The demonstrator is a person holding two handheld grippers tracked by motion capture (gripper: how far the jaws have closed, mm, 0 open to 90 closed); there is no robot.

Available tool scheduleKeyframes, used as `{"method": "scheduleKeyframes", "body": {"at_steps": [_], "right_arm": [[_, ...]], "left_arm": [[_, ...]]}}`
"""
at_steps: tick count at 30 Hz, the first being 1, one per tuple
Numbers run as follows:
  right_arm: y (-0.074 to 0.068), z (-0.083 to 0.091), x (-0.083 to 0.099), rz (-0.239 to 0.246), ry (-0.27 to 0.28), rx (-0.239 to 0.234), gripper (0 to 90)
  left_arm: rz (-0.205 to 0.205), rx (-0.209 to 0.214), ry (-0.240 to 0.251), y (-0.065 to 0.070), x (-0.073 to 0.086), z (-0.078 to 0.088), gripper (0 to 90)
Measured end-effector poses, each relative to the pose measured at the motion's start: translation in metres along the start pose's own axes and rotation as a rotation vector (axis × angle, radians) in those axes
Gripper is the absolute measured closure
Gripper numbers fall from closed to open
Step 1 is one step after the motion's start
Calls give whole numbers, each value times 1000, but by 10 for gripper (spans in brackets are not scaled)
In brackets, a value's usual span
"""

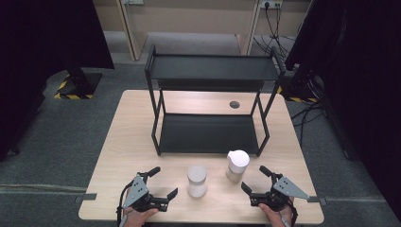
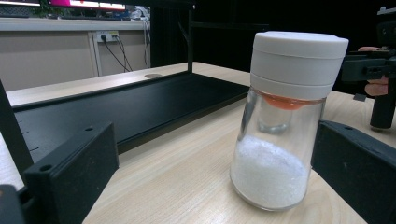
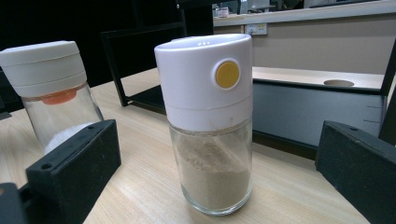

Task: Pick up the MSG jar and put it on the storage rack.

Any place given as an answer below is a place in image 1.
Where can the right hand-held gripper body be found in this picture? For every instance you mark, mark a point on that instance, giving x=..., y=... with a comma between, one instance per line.
x=285, y=186

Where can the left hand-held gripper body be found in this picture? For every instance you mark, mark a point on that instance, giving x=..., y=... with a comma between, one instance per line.
x=137, y=190

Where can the glass jar with white spout lid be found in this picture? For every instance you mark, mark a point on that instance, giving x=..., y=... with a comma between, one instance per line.
x=238, y=162

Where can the black metal two-tier shelf rack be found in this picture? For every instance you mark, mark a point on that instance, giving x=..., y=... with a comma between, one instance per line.
x=208, y=134

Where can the person's left hand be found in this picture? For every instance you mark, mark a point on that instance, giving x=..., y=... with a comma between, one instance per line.
x=137, y=218

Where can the person's right hand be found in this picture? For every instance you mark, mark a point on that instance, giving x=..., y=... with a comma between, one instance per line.
x=279, y=218

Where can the grey floor tape strip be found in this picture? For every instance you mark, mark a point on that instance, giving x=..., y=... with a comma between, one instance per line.
x=85, y=197
x=319, y=200

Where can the round grey table grommet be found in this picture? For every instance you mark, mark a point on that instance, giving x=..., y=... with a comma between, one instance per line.
x=234, y=104

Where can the black stand base with hazard tape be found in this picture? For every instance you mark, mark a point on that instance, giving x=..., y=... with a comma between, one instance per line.
x=82, y=83
x=299, y=90

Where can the dark curtain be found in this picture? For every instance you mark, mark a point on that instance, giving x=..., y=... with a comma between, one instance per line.
x=38, y=47
x=362, y=63

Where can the white wall socket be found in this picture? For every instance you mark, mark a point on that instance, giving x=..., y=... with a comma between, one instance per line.
x=271, y=3

